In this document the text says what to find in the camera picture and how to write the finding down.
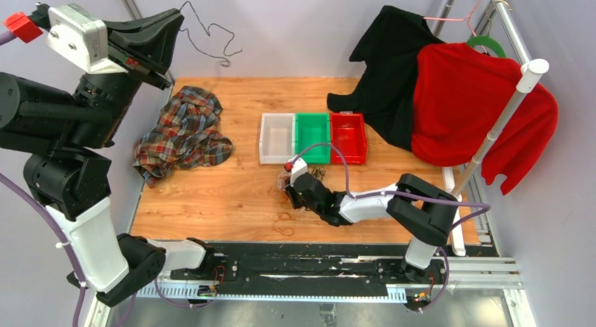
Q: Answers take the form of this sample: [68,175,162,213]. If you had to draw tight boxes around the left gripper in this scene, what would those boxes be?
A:
[72,7,186,145]

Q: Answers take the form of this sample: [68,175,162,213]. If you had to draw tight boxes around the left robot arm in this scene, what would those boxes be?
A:
[1,3,216,307]

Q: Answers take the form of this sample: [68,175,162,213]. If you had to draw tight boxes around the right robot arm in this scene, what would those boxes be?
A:
[285,173,458,283]

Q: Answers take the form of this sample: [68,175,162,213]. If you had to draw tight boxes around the white plastic bin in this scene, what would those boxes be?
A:
[259,113,296,165]

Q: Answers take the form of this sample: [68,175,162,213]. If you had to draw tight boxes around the green plastic bin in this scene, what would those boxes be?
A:
[294,113,331,165]

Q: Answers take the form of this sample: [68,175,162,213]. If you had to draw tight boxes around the red plastic bin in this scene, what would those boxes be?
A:
[330,113,368,165]

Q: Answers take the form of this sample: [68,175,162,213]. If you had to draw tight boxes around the plaid flannel shirt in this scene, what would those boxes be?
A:
[134,86,235,188]

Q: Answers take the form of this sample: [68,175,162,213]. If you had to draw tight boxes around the black t-shirt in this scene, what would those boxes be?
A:
[327,5,442,151]

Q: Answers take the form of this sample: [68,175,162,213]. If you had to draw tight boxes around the red sweater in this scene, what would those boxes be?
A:
[411,43,558,195]

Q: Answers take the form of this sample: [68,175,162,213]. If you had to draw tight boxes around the green hanger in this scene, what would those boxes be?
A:
[466,35,507,58]

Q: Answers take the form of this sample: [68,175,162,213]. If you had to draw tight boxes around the white clothes rack pole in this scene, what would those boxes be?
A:
[451,58,550,198]

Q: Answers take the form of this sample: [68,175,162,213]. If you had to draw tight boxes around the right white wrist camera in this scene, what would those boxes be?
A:
[284,155,308,186]

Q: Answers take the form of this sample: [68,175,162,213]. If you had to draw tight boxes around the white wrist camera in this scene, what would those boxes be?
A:
[284,155,308,186]
[46,4,123,75]

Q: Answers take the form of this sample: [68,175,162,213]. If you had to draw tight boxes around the aluminium frame rail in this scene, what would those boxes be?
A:
[121,0,174,89]

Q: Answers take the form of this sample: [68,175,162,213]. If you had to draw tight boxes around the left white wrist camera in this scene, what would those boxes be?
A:
[46,4,123,75]

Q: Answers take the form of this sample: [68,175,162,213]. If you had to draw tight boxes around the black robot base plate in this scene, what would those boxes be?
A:
[170,242,448,298]

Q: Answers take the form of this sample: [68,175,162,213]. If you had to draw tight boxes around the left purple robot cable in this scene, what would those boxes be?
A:
[0,29,215,327]

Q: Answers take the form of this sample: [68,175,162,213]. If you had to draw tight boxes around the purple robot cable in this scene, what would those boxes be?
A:
[0,29,215,327]
[290,142,492,313]

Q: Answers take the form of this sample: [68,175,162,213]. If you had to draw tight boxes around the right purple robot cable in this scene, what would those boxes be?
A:
[290,142,492,313]

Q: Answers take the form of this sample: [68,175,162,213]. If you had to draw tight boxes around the pink wire hanger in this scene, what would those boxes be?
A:
[422,0,505,37]

